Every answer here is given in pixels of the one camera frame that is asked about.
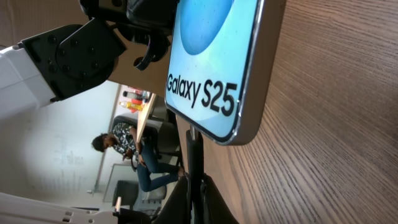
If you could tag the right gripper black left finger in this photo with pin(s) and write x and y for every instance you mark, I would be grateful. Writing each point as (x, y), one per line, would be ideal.
(176, 210)

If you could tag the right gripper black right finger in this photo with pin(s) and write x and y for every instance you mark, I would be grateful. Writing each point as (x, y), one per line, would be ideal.
(215, 209)

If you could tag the Galaxy S25 smartphone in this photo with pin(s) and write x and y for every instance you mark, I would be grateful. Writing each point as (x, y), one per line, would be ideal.
(221, 61)

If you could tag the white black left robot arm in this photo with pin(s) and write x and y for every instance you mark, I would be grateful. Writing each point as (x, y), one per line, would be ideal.
(66, 61)

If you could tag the seated person in background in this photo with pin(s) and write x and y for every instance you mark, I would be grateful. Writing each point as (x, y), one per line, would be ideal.
(152, 173)

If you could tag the bottles on background shelf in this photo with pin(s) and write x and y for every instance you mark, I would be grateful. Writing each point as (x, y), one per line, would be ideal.
(135, 100)

